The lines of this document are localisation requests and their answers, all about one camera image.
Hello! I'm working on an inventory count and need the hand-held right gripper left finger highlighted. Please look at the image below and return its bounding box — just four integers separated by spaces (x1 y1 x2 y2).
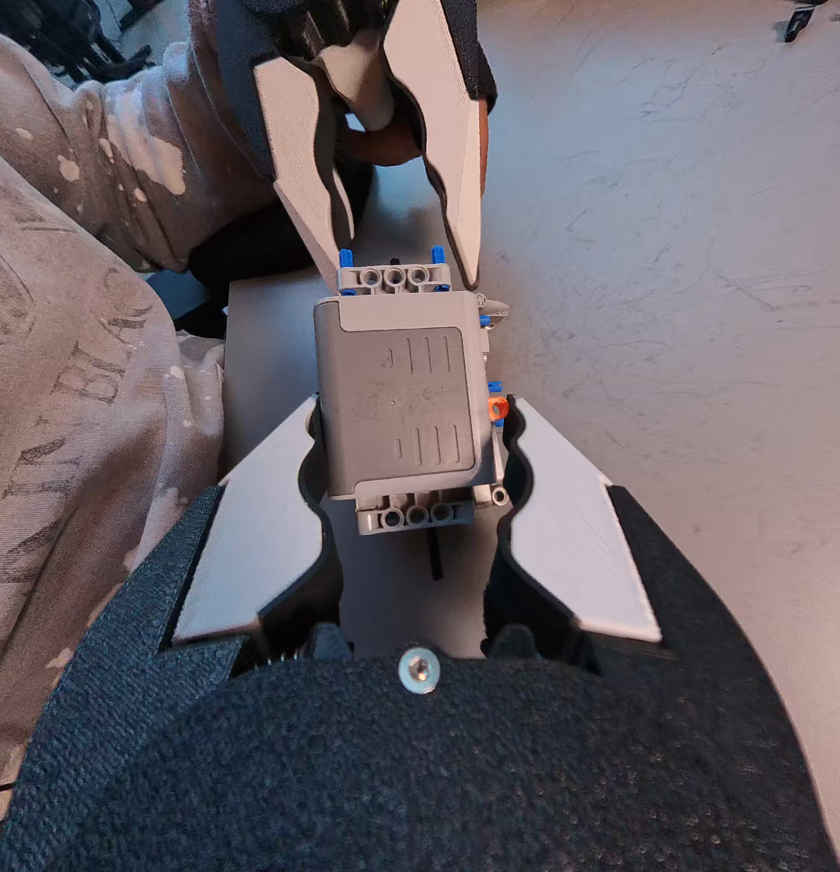
171 396 345 673

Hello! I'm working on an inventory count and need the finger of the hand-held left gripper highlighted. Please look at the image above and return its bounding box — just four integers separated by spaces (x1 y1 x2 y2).
384 0 486 291
253 55 358 283

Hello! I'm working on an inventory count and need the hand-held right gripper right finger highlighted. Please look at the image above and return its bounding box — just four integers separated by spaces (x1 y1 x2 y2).
483 396 665 671

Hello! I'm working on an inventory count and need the grey battery box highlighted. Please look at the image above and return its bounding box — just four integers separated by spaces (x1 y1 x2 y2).
311 259 514 536

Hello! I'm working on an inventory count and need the grey desk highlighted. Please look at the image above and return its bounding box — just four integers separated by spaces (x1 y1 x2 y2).
223 0 840 846

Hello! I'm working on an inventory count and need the person's left hand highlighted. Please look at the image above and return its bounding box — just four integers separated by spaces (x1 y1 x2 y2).
339 112 424 170

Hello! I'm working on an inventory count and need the black rounded armrest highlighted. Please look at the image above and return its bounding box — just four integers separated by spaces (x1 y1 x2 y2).
148 205 319 335

